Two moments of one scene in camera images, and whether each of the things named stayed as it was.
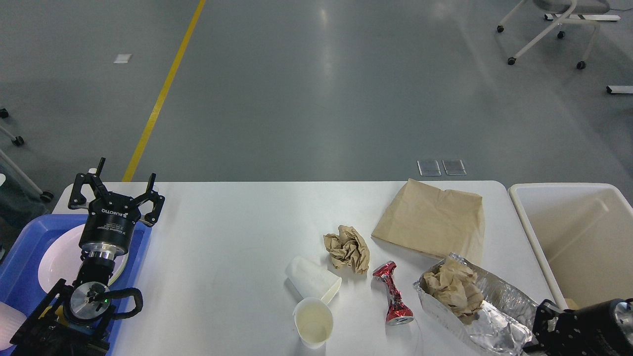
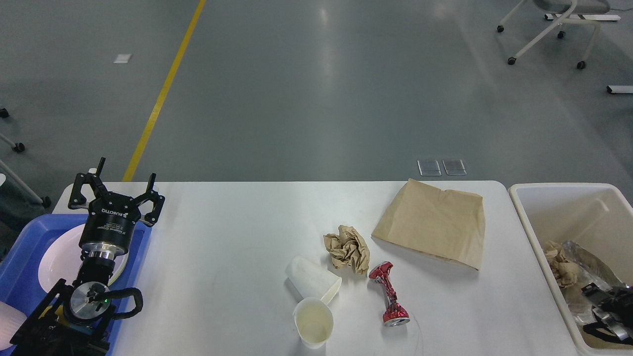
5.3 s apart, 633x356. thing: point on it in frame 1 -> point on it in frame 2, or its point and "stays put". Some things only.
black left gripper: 108,229 stays put
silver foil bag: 504,326 -> 589,271
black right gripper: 591,330 -> 619,302
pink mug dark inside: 11,320 stays put
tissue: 455,285 -> 565,273
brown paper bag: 426,218 stays put
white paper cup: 314,321 stays put
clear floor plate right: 454,167 stays put
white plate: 62,261 stays put
